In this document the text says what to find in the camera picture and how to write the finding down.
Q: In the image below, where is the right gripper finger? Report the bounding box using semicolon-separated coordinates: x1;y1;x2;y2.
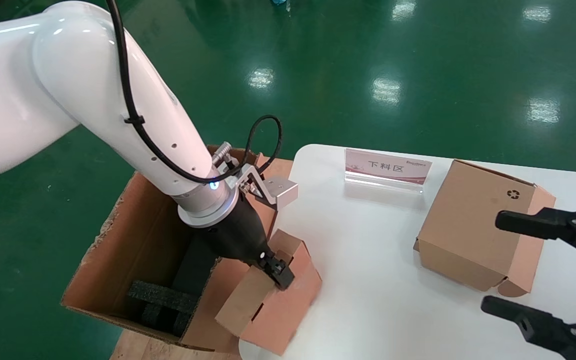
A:
495;205;576;266
481;295;576;360

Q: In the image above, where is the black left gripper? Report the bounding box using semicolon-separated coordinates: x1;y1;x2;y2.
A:
203;200;296;292

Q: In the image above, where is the small plain cardboard box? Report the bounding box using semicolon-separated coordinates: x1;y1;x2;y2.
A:
214;229;323;357

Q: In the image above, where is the cardboard box with recycling symbol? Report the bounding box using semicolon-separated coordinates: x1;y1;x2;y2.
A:
413;159;557;298

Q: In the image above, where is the big open cardboard box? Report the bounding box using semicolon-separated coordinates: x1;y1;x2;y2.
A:
61;145;294;353

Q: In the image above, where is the black foam insert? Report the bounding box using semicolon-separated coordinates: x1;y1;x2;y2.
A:
127;235;219;337

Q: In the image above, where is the pink acrylic sign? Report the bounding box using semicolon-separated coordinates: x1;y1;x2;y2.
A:
344;148;433;187

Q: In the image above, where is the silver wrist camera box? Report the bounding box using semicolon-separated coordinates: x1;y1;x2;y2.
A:
235;164;300;211

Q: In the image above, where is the thick black braided cable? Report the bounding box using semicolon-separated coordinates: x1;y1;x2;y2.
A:
105;0;229;185

